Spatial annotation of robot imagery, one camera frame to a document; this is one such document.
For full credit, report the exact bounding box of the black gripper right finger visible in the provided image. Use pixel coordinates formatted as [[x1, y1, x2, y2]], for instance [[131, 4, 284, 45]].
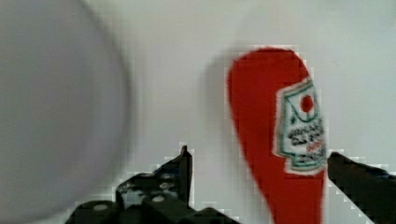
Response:
[[327, 152, 396, 224]]

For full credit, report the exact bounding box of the round lilac plate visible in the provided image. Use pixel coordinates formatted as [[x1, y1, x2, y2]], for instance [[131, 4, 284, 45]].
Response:
[[0, 0, 129, 224]]

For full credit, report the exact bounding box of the red ketchup bottle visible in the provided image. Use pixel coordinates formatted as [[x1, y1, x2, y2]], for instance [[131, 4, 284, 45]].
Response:
[[227, 48, 327, 224]]

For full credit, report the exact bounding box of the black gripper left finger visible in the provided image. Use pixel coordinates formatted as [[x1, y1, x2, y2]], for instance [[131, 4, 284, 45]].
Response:
[[64, 146, 240, 224]]

